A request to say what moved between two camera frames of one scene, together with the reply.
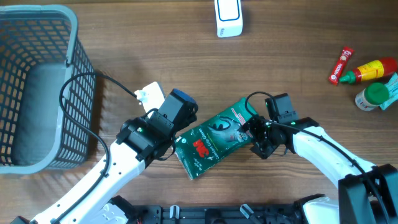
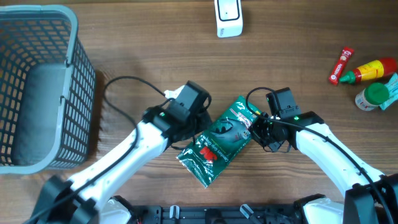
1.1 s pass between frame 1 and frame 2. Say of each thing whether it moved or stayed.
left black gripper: moved
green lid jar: stayed
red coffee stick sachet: stayed
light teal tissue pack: stayed
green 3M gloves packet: moved
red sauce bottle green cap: stayed
